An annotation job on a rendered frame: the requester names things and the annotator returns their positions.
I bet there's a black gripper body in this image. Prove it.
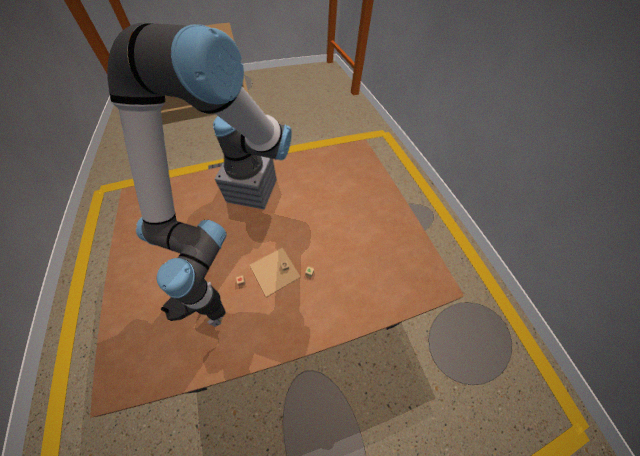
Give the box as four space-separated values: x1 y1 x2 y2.
161 281 226 321

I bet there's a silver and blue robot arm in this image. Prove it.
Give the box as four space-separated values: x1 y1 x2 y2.
107 23 292 305

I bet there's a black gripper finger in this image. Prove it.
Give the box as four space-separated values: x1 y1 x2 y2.
207 316 224 327

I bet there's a tan square mat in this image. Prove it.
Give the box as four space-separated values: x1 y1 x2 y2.
250 248 300 297

